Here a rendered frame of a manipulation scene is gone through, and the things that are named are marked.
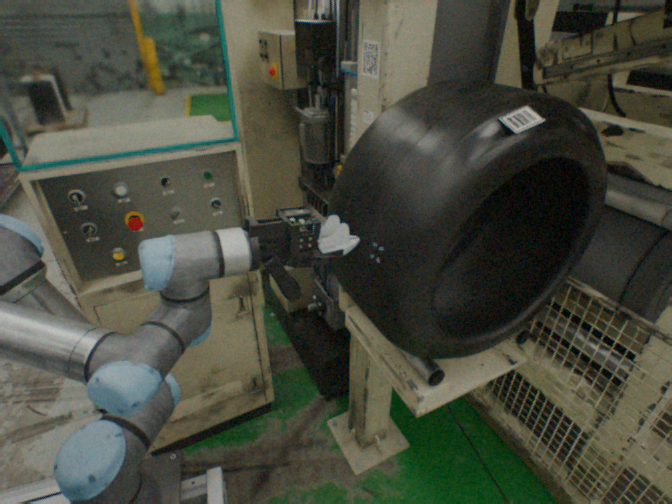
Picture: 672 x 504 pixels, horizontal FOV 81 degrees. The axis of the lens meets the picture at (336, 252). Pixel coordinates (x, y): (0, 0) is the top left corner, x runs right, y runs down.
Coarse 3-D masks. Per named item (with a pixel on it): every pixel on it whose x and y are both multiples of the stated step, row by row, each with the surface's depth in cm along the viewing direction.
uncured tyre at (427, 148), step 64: (384, 128) 75; (448, 128) 65; (576, 128) 68; (384, 192) 68; (448, 192) 63; (512, 192) 109; (576, 192) 93; (384, 256) 68; (448, 256) 115; (512, 256) 109; (576, 256) 89; (384, 320) 75; (448, 320) 104; (512, 320) 92
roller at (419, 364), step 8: (408, 360) 95; (416, 360) 93; (424, 360) 92; (432, 360) 92; (416, 368) 93; (424, 368) 90; (432, 368) 90; (440, 368) 90; (424, 376) 90; (432, 376) 88; (440, 376) 89; (432, 384) 89
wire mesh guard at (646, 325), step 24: (576, 288) 104; (600, 312) 101; (624, 312) 94; (576, 336) 109; (552, 360) 118; (576, 360) 110; (600, 384) 106; (624, 384) 99; (576, 432) 117; (648, 432) 97; (624, 456) 105; (552, 480) 129
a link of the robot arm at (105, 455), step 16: (112, 416) 77; (80, 432) 73; (96, 432) 73; (112, 432) 73; (128, 432) 76; (64, 448) 71; (80, 448) 71; (96, 448) 71; (112, 448) 71; (128, 448) 75; (144, 448) 78; (64, 464) 69; (80, 464) 69; (96, 464) 69; (112, 464) 70; (128, 464) 74; (64, 480) 67; (80, 480) 67; (96, 480) 68; (112, 480) 70; (128, 480) 74; (64, 496) 69; (80, 496) 68; (96, 496) 69; (112, 496) 72; (128, 496) 75
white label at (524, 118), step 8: (512, 112) 64; (520, 112) 64; (528, 112) 64; (504, 120) 63; (512, 120) 63; (520, 120) 63; (528, 120) 63; (536, 120) 63; (544, 120) 63; (512, 128) 62; (520, 128) 62
